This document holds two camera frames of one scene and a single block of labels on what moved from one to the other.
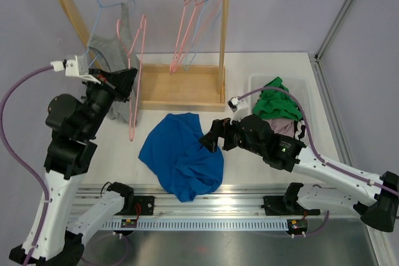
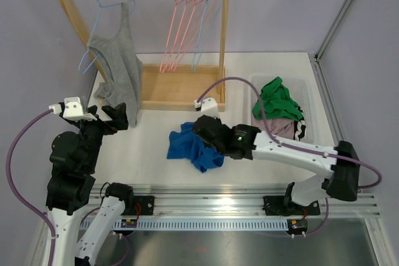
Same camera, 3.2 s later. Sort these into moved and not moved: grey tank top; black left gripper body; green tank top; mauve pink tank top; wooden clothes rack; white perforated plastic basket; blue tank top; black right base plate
Moved: black left gripper body; blue tank top
Not moved: black right base plate; green tank top; white perforated plastic basket; wooden clothes rack; mauve pink tank top; grey tank top
